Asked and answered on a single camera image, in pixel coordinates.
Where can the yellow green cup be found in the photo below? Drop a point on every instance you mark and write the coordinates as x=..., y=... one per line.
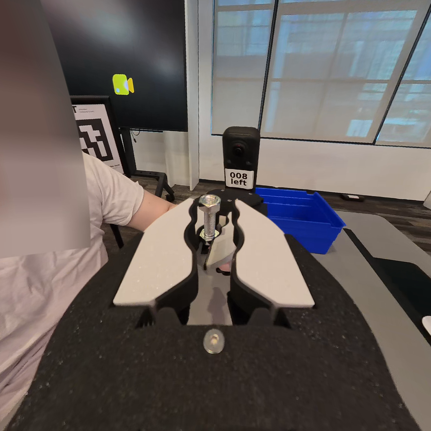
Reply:
x=121, y=84

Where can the wooden board document stand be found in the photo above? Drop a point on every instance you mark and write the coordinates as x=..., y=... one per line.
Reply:
x=427, y=325

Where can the person's left hand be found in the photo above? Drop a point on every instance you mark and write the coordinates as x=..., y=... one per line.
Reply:
x=225, y=267

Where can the large window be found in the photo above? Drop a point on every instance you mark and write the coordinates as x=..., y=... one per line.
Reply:
x=320, y=67

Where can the large black monitor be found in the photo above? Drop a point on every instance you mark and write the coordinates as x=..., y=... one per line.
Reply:
x=134, y=40

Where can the blue plastic bin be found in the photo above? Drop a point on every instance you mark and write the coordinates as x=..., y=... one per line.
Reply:
x=303, y=222

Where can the small black floor box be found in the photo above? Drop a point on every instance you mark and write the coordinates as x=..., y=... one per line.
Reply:
x=352, y=197

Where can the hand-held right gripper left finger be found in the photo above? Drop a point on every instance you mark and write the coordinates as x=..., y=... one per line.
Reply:
x=155, y=269

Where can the large steel bolt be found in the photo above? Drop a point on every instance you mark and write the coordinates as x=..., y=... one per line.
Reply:
x=208, y=219

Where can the large steel nut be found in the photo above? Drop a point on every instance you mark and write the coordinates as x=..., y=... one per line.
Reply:
x=217, y=233

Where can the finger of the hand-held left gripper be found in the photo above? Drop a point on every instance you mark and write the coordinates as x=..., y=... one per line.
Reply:
x=220, y=252

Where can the black white marker poster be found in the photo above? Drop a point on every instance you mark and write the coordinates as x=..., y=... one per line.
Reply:
x=111, y=111

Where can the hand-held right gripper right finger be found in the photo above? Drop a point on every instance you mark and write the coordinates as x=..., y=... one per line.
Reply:
x=272, y=269

